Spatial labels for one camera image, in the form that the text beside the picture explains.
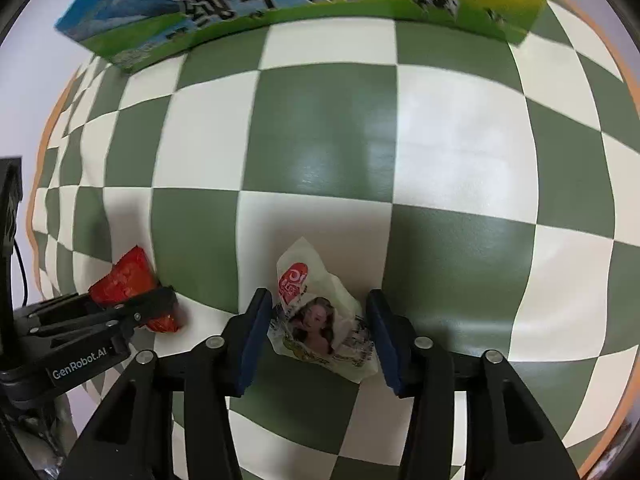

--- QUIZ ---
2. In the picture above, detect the white portrait print snack packet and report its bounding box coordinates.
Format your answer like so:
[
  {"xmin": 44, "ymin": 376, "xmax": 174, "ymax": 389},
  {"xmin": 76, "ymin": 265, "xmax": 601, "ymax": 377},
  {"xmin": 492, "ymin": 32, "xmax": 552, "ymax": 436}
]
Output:
[{"xmin": 266, "ymin": 237, "xmax": 378, "ymax": 383}]

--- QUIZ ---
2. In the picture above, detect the bright red snack packet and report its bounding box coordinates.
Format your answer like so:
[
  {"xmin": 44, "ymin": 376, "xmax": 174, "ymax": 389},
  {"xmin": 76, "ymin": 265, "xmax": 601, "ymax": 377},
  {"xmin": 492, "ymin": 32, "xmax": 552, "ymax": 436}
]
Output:
[{"xmin": 89, "ymin": 245, "xmax": 181, "ymax": 335}]

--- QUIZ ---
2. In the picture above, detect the blue green cardboard box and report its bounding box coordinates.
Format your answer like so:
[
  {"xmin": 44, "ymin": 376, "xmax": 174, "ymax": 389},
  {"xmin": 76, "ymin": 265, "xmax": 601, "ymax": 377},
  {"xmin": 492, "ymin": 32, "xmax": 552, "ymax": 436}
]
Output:
[{"xmin": 52, "ymin": 0, "xmax": 558, "ymax": 73}]

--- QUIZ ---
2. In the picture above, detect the black cable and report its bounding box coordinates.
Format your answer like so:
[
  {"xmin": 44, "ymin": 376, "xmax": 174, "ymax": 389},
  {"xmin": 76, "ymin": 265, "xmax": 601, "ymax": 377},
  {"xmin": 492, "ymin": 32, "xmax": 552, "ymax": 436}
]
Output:
[{"xmin": 13, "ymin": 237, "xmax": 28, "ymax": 307}]

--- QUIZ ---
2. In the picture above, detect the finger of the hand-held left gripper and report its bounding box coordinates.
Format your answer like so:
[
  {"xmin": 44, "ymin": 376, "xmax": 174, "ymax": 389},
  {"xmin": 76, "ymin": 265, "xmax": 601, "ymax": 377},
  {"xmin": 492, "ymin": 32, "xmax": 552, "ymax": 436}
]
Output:
[
  {"xmin": 27, "ymin": 286, "xmax": 179, "ymax": 346},
  {"xmin": 12, "ymin": 292, "xmax": 118, "ymax": 323}
]

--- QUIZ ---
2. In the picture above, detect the green white checkered mat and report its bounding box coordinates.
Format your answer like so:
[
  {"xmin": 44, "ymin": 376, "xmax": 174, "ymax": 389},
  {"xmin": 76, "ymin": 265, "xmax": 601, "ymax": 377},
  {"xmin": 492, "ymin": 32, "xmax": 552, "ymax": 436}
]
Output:
[{"xmin": 27, "ymin": 0, "xmax": 640, "ymax": 480}]

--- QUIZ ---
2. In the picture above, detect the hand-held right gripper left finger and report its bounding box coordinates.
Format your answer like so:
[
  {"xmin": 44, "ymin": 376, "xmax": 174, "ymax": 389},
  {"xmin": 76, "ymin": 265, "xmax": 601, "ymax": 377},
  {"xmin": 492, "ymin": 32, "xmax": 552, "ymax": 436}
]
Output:
[{"xmin": 75, "ymin": 287, "xmax": 275, "ymax": 480}]

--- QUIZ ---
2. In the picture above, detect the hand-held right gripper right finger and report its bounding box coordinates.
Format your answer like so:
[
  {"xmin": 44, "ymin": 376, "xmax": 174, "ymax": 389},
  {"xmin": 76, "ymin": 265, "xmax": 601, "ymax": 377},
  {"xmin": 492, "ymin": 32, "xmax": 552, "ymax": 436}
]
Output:
[{"xmin": 366, "ymin": 288, "xmax": 583, "ymax": 480}]

